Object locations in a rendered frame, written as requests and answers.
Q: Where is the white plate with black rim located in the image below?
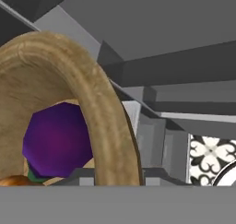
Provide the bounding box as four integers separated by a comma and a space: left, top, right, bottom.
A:
211, 160, 236, 187

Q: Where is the purple eggplant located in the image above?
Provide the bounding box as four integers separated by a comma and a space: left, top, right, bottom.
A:
21, 101, 95, 184

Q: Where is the brown chicken drumstick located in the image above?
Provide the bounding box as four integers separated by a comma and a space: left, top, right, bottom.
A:
0, 174, 46, 187

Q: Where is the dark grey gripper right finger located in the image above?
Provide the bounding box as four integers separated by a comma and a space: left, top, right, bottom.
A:
142, 167, 189, 187

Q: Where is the wooden bowl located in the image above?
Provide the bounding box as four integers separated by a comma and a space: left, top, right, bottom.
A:
0, 29, 146, 187

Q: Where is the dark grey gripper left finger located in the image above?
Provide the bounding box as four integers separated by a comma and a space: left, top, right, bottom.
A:
50, 167, 97, 187

